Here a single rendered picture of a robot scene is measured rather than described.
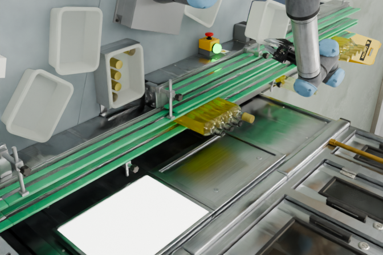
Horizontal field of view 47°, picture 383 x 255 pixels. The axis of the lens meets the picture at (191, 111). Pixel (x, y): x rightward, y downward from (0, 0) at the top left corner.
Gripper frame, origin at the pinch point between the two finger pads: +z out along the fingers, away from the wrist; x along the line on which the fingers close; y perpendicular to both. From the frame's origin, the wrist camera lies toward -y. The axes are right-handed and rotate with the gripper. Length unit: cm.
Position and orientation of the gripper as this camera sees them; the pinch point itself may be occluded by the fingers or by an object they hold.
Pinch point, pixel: (267, 42)
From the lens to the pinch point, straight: 186.3
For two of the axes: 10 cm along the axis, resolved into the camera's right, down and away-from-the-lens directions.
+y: -6.3, 0.6, -7.7
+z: -7.0, -4.8, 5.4
